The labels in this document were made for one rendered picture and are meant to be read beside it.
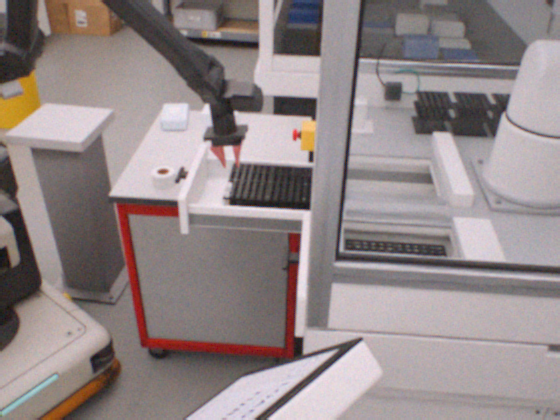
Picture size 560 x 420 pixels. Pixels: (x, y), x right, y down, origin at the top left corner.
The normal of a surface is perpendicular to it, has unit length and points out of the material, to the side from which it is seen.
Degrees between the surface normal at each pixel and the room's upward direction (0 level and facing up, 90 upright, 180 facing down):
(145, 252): 90
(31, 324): 0
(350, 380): 40
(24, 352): 0
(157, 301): 90
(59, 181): 90
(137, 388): 0
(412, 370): 90
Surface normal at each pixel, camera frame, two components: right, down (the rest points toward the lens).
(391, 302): -0.07, 0.56
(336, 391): 0.47, -0.36
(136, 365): 0.03, -0.82
